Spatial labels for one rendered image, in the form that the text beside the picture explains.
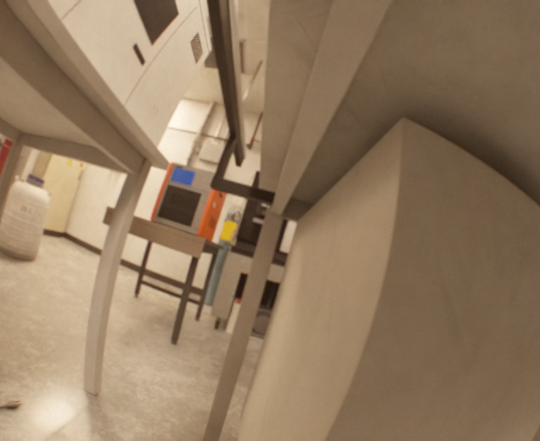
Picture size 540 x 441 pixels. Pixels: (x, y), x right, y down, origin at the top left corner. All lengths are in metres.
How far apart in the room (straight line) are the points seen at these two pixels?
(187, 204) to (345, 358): 1.44
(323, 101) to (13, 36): 0.45
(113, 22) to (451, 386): 0.76
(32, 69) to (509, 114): 0.64
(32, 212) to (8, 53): 2.02
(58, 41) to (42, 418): 0.92
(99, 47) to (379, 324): 0.62
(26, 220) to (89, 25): 2.01
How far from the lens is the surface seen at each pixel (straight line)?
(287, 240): 2.06
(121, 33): 0.64
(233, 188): 0.55
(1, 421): 0.92
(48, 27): 0.44
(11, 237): 2.44
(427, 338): 0.20
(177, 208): 1.57
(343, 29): 0.16
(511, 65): 0.26
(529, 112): 0.31
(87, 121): 0.58
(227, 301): 2.01
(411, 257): 0.17
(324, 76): 0.19
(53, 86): 0.51
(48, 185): 3.90
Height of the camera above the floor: 0.67
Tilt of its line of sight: 10 degrees up
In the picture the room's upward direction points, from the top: 16 degrees clockwise
